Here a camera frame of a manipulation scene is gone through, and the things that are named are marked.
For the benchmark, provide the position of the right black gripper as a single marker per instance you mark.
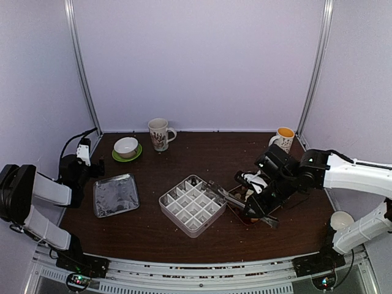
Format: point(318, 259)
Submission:
point(261, 209)

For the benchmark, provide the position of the tall coral print mug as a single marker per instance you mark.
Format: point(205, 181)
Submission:
point(161, 134)

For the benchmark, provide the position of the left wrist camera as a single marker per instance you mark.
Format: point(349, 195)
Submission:
point(83, 151)

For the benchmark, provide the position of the metal tongs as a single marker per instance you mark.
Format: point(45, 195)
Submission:
point(220, 192)

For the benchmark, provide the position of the white divided tin box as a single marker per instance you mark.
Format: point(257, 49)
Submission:
point(191, 206)

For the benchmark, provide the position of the right aluminium frame post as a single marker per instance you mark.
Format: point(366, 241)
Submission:
point(323, 39)

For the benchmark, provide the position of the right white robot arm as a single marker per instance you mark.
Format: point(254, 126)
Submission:
point(280, 176)

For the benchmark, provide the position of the front metal rail base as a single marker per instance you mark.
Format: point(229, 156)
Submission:
point(268, 276)

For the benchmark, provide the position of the green saucer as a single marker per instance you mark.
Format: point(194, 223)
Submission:
point(135, 154)

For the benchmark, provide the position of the bunny print tin lid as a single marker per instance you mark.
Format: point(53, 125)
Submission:
point(115, 195)

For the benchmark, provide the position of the white bowl off table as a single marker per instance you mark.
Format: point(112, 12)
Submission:
point(340, 220)

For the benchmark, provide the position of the white bowl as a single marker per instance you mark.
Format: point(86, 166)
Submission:
point(126, 145)

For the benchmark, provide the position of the red chocolate tray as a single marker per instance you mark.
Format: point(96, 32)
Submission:
point(243, 193)

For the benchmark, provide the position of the yellow interior mug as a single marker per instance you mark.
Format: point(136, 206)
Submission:
point(283, 138)

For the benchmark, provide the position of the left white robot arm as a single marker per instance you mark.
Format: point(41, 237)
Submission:
point(24, 189)

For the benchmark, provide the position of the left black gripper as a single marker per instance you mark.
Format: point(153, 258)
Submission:
point(95, 173)

